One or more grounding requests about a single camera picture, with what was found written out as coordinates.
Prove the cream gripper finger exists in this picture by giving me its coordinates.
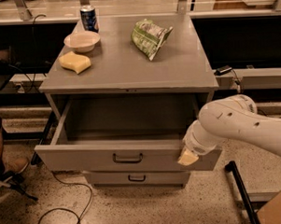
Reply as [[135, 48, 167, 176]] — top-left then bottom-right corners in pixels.
[[177, 147, 199, 166]]

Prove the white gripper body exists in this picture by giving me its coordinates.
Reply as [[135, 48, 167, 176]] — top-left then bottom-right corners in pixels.
[[183, 126, 221, 155]]

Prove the grey top drawer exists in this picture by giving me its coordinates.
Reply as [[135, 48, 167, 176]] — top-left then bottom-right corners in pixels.
[[35, 93, 221, 173]]

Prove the grey drawer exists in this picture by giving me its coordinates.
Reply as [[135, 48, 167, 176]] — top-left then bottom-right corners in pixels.
[[83, 171, 190, 186], [35, 93, 221, 173]]

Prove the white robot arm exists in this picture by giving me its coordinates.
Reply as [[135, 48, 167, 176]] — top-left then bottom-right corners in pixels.
[[178, 94, 281, 166]]

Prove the grey drawer cabinet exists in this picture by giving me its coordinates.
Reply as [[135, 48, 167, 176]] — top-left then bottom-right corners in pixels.
[[35, 10, 224, 195]]

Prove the grey bottom drawer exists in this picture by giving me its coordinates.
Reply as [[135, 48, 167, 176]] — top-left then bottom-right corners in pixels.
[[83, 171, 190, 186]]

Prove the black power adapter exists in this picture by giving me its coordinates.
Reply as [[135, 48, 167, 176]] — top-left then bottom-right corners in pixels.
[[215, 65, 232, 76]]

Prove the green chip bag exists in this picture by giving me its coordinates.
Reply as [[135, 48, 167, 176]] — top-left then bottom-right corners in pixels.
[[131, 19, 174, 61]]

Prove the white bowl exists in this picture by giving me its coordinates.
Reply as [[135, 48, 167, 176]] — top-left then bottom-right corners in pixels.
[[64, 31, 100, 53]]

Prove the yellow sponge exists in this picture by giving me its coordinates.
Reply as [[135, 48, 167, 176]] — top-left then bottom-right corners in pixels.
[[59, 51, 91, 74]]

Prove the blue soda can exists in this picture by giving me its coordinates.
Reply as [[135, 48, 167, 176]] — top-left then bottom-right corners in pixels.
[[80, 5, 99, 33]]

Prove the tan shoe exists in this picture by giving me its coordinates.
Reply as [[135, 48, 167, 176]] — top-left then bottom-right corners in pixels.
[[5, 158, 29, 174]]

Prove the black chair base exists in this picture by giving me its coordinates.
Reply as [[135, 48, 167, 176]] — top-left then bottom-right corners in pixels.
[[0, 171, 37, 202]]

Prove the black metal frame leg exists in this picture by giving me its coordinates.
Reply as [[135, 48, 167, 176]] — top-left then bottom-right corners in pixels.
[[225, 161, 260, 224]]

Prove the black floor cable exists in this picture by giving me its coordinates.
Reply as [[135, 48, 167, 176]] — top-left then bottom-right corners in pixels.
[[35, 170, 95, 224]]

